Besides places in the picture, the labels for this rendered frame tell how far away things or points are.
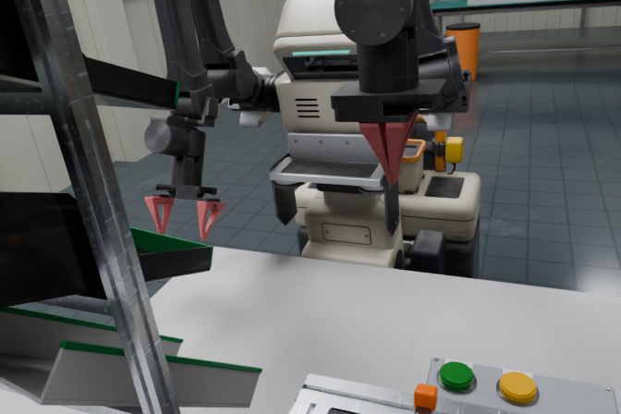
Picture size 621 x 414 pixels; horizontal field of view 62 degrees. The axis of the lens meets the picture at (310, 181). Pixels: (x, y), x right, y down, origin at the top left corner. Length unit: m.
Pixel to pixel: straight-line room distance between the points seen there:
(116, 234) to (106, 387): 0.14
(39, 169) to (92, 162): 3.96
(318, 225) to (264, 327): 0.38
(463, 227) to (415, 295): 0.49
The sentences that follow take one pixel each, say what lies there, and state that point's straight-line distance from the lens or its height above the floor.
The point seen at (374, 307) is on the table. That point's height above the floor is 0.86.
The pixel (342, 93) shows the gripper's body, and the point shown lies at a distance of 0.50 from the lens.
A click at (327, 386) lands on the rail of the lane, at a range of 0.69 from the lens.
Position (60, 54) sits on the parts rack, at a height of 1.42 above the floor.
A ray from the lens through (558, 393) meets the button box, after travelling 0.71.
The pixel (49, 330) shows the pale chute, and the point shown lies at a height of 1.15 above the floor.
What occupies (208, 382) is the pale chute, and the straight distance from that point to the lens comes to 0.57.
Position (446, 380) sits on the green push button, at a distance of 0.69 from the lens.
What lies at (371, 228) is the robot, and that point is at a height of 0.87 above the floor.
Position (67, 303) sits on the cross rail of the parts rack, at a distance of 0.46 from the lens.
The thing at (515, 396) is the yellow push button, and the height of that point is 0.97.
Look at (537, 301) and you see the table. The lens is 1.01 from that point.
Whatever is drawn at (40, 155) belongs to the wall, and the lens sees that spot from 4.33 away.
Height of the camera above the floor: 1.45
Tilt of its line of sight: 23 degrees down
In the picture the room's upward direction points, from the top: 6 degrees counter-clockwise
